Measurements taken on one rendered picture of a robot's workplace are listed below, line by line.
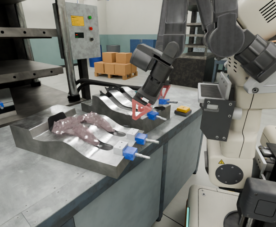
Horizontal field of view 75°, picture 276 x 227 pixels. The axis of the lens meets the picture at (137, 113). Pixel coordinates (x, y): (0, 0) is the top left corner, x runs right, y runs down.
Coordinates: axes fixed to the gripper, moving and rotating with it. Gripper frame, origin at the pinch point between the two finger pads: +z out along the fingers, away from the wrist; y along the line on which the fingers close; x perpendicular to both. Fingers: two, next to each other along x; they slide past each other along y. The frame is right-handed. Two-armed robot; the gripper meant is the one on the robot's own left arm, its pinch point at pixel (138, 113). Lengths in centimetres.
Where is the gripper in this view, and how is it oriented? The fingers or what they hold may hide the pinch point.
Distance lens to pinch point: 63.5
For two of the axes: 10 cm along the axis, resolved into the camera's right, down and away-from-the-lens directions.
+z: -4.3, 7.7, 4.7
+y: -2.8, 3.8, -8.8
